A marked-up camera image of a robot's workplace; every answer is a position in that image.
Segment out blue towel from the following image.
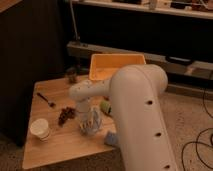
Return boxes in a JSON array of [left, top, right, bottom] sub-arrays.
[[104, 132, 119, 147]]

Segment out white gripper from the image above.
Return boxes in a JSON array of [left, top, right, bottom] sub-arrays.
[[77, 109, 102, 135]]

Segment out black floor cables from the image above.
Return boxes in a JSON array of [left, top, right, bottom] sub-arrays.
[[181, 71, 213, 171]]

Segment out long low shelf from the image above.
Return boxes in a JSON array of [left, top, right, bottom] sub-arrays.
[[67, 42, 213, 79]]

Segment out dark grape bunch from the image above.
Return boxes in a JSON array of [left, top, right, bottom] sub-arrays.
[[58, 107, 75, 126]]

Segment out white paper cup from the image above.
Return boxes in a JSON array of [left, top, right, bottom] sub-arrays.
[[30, 118, 50, 140]]

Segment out dark metal spoon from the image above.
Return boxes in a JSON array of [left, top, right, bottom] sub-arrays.
[[37, 93, 56, 108]]

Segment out metal pole stand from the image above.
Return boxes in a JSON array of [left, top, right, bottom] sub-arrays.
[[69, 0, 87, 47]]

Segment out green pear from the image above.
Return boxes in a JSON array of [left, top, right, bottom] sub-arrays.
[[100, 101, 111, 115]]

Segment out orange plastic bin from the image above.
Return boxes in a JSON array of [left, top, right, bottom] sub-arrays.
[[89, 54, 146, 81]]

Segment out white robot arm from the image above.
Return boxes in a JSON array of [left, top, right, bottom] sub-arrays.
[[69, 64, 178, 171]]

